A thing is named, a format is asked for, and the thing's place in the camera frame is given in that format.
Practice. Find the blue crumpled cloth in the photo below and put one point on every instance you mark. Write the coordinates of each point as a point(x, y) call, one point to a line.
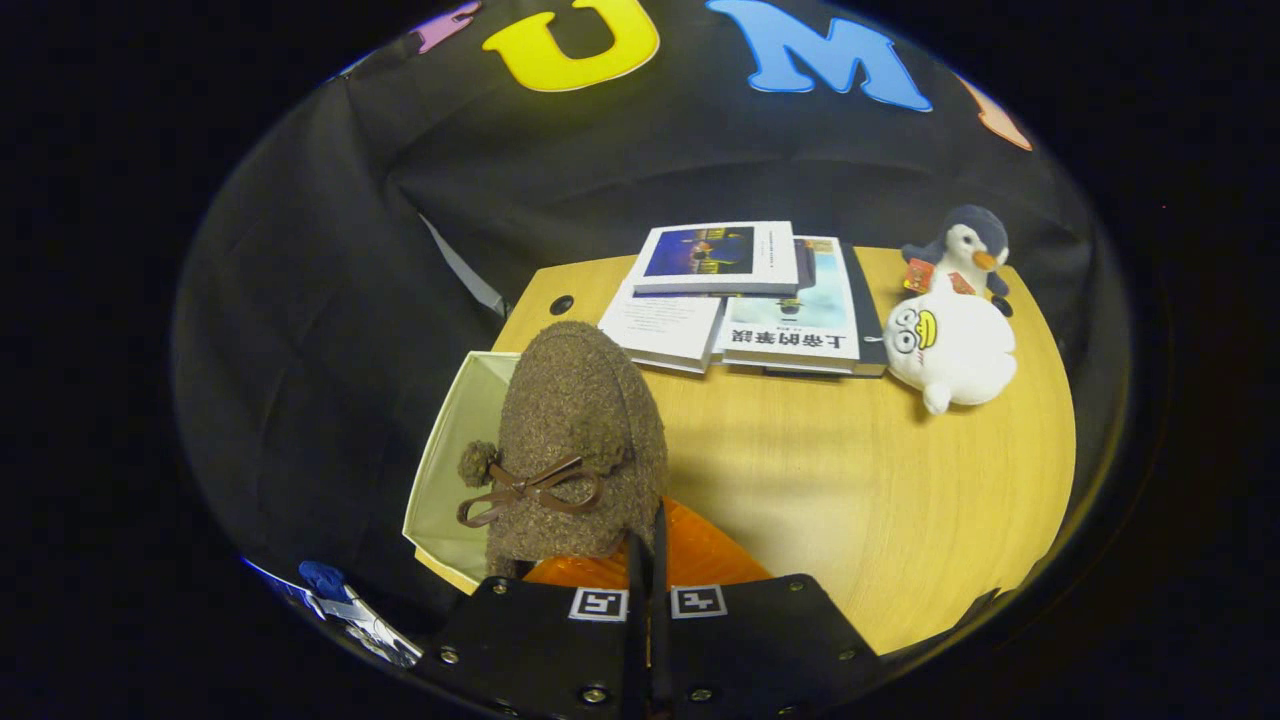
point(323, 580)

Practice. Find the white text cover book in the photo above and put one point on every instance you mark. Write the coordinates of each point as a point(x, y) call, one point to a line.
point(665, 325)

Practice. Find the brown fuzzy shoe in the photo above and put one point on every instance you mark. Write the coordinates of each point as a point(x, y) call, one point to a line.
point(580, 400)

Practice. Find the white duck plush toy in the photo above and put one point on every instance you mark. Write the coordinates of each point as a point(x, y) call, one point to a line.
point(960, 350)

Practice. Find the grey penguin plush toy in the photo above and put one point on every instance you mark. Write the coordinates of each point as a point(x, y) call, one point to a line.
point(975, 235)

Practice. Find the dark notebook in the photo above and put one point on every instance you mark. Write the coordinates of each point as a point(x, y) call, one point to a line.
point(872, 330)

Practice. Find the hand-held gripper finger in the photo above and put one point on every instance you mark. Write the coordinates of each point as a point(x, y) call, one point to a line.
point(638, 640)
point(660, 640)

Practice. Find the pale landscape cover book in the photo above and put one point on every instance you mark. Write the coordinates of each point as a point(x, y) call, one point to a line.
point(800, 300)

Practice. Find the black backdrop cloth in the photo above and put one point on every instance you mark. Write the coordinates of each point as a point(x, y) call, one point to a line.
point(330, 300)

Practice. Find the beige fabric storage box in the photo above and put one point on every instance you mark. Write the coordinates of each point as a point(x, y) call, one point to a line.
point(450, 480)

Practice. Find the book with blue picture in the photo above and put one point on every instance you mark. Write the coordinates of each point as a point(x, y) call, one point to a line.
point(700, 250)

